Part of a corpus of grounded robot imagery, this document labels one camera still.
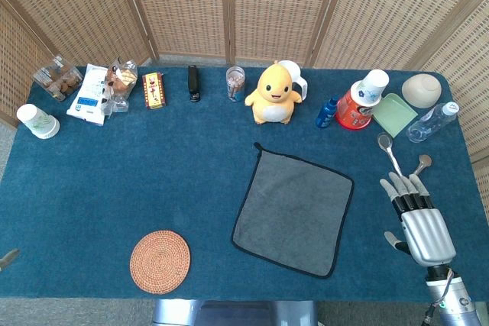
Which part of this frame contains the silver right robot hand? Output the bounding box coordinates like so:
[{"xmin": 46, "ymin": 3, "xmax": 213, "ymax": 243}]
[{"xmin": 380, "ymin": 173, "xmax": 458, "ymax": 268}]

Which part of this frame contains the blue and grey cloth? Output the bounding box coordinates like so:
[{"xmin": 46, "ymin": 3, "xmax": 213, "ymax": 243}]
[{"xmin": 231, "ymin": 141, "xmax": 355, "ymax": 279}]

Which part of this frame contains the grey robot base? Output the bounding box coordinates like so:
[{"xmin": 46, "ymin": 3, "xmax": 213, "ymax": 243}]
[{"xmin": 151, "ymin": 299, "xmax": 319, "ymax": 326}]

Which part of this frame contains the metal spoon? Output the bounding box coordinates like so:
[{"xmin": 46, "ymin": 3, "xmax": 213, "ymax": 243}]
[
  {"xmin": 377, "ymin": 133, "xmax": 403, "ymax": 179},
  {"xmin": 410, "ymin": 154, "xmax": 432, "ymax": 177}
]

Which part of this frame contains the clear plastic water bottle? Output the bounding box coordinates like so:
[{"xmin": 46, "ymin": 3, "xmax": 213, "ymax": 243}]
[{"xmin": 405, "ymin": 101, "xmax": 460, "ymax": 144}]

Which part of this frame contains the light green plastic tray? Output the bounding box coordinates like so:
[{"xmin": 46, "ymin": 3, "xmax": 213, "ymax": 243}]
[{"xmin": 371, "ymin": 92, "xmax": 419, "ymax": 139}]

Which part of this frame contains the red instant noodle cup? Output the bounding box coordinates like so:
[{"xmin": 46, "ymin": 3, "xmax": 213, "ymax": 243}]
[{"xmin": 335, "ymin": 81, "xmax": 374, "ymax": 131}]

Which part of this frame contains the beige bowl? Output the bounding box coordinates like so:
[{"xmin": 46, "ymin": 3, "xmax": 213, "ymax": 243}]
[{"xmin": 401, "ymin": 73, "xmax": 443, "ymax": 109}]

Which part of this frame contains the blue spray bottle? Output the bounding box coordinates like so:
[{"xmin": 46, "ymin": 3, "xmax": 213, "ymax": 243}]
[{"xmin": 315, "ymin": 95, "xmax": 341, "ymax": 129}]

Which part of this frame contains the white paper cup blue flower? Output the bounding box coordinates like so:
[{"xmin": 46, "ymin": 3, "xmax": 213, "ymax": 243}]
[{"xmin": 350, "ymin": 69, "xmax": 390, "ymax": 106}]

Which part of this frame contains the yellow plush toy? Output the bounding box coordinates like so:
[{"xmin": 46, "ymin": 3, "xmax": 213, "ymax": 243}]
[{"xmin": 244, "ymin": 60, "xmax": 303, "ymax": 126}]

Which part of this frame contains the white mug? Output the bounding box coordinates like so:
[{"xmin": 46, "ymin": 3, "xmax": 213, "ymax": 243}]
[{"xmin": 277, "ymin": 60, "xmax": 309, "ymax": 101}]

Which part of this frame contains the clear jar of sticks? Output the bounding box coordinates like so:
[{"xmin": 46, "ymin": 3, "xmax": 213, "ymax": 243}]
[{"xmin": 225, "ymin": 66, "xmax": 246, "ymax": 102}]

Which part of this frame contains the round woven rattan coaster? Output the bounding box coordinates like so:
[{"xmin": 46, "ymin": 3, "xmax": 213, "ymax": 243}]
[{"xmin": 129, "ymin": 229, "xmax": 192, "ymax": 295}]

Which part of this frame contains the black stapler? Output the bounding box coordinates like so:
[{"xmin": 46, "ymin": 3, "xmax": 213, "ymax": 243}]
[{"xmin": 187, "ymin": 65, "xmax": 202, "ymax": 104}]

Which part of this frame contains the blue carpet table cover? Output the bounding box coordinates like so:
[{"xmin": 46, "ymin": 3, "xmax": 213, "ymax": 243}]
[{"xmin": 0, "ymin": 65, "xmax": 489, "ymax": 302}]

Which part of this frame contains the red and yellow small box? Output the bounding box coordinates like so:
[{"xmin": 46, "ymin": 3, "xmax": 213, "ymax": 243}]
[{"xmin": 141, "ymin": 72, "xmax": 167, "ymax": 110}]

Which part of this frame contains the woven bamboo folding screen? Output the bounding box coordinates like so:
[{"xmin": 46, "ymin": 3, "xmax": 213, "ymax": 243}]
[{"xmin": 0, "ymin": 0, "xmax": 489, "ymax": 165}]

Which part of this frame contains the clear bag of bread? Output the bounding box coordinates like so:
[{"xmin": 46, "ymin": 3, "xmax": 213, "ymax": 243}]
[{"xmin": 102, "ymin": 57, "xmax": 138, "ymax": 119}]

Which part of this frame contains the white and blue snack bag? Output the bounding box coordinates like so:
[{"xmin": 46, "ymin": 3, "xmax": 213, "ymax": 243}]
[{"xmin": 66, "ymin": 63, "xmax": 110, "ymax": 127}]

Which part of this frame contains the clear plastic cookie box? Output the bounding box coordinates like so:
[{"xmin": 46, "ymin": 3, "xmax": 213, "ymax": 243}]
[{"xmin": 32, "ymin": 54, "xmax": 84, "ymax": 102}]

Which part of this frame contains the white paper cup green print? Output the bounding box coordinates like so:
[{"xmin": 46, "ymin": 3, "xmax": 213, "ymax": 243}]
[{"xmin": 15, "ymin": 103, "xmax": 61, "ymax": 140}]

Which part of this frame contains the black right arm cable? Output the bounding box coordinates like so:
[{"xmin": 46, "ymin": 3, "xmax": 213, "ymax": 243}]
[{"xmin": 419, "ymin": 270, "xmax": 456, "ymax": 326}]

